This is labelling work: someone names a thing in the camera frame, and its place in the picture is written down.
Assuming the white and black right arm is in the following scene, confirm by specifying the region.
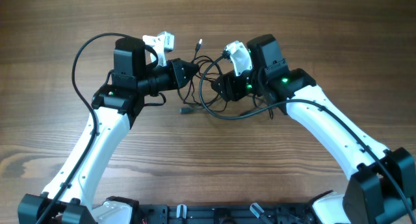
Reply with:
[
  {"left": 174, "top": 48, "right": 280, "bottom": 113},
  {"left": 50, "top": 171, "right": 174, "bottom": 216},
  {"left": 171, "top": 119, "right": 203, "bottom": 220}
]
[{"left": 212, "top": 34, "right": 415, "bottom": 223}]

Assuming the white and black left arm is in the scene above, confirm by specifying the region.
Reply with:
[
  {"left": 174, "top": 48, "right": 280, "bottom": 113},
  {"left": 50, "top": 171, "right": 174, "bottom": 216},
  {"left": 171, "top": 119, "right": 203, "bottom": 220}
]
[{"left": 18, "top": 32, "right": 198, "bottom": 223}]

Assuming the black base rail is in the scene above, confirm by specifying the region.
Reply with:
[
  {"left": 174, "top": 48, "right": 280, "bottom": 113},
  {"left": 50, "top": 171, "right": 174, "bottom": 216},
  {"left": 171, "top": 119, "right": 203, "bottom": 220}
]
[{"left": 132, "top": 203, "right": 320, "bottom": 224}]

